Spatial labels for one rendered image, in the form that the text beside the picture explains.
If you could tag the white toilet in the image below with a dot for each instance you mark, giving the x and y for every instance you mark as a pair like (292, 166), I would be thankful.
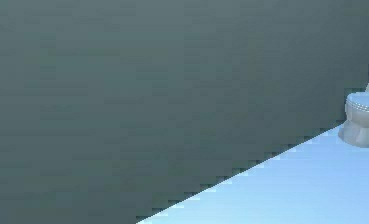
(360, 120)

